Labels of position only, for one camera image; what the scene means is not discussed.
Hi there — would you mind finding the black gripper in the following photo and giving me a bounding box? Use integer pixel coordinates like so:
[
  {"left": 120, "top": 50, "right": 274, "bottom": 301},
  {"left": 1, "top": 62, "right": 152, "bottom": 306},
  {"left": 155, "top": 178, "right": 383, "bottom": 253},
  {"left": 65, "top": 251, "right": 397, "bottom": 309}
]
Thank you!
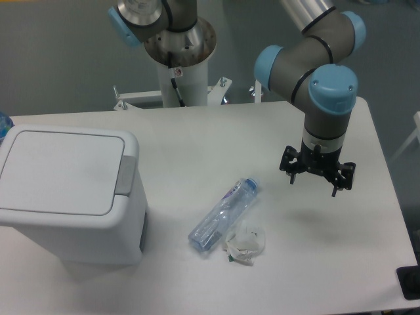
[{"left": 279, "top": 142, "right": 356, "bottom": 197}]

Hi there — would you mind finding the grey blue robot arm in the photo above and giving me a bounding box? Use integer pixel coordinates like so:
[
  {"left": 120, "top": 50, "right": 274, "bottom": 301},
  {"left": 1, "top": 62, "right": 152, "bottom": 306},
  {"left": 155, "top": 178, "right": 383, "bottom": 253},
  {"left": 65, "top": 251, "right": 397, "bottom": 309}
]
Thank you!
[{"left": 108, "top": 1, "right": 366, "bottom": 191}]

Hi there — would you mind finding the white plastic trash can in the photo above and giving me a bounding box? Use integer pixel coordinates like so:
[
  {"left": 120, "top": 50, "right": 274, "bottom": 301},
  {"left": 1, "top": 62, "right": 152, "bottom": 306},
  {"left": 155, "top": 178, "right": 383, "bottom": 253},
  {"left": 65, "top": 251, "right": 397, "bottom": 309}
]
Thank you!
[{"left": 1, "top": 124, "right": 148, "bottom": 264}]

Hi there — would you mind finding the white trash can lid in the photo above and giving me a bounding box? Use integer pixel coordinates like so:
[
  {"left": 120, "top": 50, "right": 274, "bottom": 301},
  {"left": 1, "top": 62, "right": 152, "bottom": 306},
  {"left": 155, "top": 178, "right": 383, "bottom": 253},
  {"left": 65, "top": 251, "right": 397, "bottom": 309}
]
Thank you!
[{"left": 1, "top": 131, "right": 124, "bottom": 216}]

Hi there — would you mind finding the crumpled white paper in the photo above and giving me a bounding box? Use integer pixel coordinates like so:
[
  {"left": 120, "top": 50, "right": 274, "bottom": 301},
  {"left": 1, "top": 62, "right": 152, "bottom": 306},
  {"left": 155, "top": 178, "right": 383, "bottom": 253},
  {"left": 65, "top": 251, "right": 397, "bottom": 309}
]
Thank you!
[{"left": 223, "top": 220, "right": 266, "bottom": 266}]

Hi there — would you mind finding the white furniture leg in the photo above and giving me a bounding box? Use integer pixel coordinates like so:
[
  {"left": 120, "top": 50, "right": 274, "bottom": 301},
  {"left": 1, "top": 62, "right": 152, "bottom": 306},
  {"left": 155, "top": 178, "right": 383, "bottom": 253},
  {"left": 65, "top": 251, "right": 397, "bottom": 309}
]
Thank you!
[{"left": 390, "top": 112, "right": 420, "bottom": 163}]

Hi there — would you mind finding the clear plastic water bottle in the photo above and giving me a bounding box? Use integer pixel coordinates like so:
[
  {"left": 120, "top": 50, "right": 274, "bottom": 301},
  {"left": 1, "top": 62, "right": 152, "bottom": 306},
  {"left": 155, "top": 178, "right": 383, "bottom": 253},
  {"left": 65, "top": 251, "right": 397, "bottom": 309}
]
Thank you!
[{"left": 188, "top": 178, "right": 259, "bottom": 253}]

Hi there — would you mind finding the black clamp at table edge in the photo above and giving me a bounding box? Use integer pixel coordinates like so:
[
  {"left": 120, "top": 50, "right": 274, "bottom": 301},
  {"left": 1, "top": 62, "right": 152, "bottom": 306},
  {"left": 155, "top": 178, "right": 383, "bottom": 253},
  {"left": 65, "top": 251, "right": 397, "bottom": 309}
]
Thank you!
[{"left": 396, "top": 265, "right": 419, "bottom": 301}]

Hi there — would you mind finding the blue patterned object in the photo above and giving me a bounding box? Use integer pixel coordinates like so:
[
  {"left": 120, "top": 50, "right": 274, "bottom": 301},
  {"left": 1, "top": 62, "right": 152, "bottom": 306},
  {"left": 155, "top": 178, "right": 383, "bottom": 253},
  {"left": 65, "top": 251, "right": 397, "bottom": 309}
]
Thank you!
[{"left": 0, "top": 112, "right": 14, "bottom": 144}]

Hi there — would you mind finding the black cable on pedestal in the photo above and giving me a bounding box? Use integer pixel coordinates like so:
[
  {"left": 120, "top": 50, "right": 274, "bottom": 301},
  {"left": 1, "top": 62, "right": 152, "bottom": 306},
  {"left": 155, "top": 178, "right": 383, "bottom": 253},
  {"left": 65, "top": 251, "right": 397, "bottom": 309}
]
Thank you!
[{"left": 166, "top": 51, "right": 186, "bottom": 108}]

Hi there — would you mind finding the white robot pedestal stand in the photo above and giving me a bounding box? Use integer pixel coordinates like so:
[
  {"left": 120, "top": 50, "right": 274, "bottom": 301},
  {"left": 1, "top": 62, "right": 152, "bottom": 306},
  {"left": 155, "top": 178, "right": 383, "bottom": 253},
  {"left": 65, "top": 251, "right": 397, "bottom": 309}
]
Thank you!
[{"left": 114, "top": 18, "right": 232, "bottom": 110}]

